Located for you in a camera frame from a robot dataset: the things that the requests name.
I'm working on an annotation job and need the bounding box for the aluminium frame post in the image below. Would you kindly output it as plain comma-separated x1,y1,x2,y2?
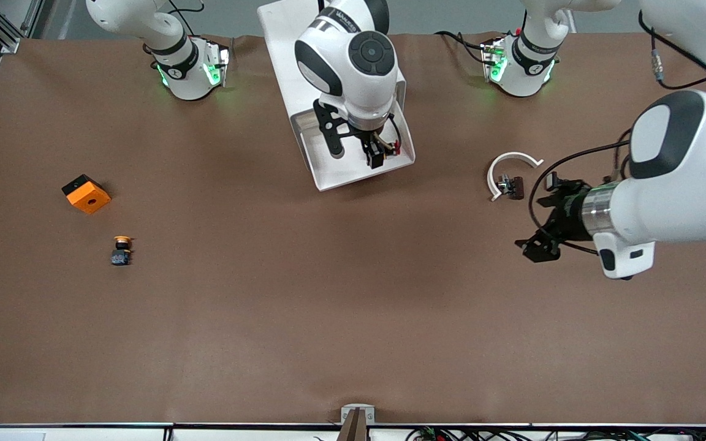
0,0,44,55

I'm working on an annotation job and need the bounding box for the black left arm base cable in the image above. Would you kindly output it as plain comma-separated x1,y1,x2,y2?
434,31,492,65

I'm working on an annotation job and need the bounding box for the white curved plastic ring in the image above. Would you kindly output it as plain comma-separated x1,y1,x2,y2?
487,151,544,202

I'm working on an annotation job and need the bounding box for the dark brown switch component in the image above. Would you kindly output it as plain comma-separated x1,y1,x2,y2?
497,175,525,201

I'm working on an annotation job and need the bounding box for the orange box with hole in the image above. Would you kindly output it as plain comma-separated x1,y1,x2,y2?
61,174,112,215

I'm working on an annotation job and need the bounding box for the yellow mushroom push button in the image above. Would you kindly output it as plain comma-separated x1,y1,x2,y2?
110,235,135,267

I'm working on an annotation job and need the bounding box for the black right arm base cable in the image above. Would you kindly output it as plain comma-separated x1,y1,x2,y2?
166,0,207,40

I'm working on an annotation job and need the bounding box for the black arm base cable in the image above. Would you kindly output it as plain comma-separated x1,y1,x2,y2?
166,0,207,40
434,31,492,65

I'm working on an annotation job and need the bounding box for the white table edge rail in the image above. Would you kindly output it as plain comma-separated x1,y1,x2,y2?
0,423,706,441

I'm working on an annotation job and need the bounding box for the red mushroom push button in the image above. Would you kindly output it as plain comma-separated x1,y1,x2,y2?
373,136,403,157

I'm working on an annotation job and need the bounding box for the black right arm wrist cable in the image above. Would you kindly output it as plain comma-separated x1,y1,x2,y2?
387,113,404,154

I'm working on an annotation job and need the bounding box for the brown paper table cover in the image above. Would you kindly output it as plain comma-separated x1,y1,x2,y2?
0,32,706,426

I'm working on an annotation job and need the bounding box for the grey metal edge bracket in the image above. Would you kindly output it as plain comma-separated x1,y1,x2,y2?
340,404,376,426

